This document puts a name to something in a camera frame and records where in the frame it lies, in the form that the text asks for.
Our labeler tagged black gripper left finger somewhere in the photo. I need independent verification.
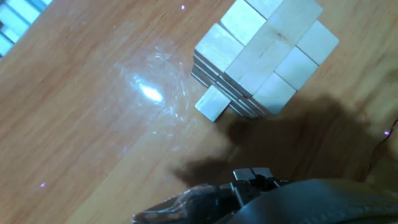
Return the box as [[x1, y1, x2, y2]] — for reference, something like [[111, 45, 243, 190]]
[[230, 167, 261, 208]]

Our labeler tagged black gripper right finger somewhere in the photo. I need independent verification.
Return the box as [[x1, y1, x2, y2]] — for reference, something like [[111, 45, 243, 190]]
[[252, 167, 290, 191]]

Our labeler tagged stack of wooden jenga blocks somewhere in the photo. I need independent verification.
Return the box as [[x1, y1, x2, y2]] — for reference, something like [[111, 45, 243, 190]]
[[190, 54, 270, 118]]

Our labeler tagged jenga block with dark knot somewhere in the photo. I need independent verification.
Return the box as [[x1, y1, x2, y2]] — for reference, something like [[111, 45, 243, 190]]
[[223, 0, 324, 98]]

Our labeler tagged orange wooden board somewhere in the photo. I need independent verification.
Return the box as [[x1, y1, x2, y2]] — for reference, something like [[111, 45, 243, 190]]
[[0, 0, 398, 224]]

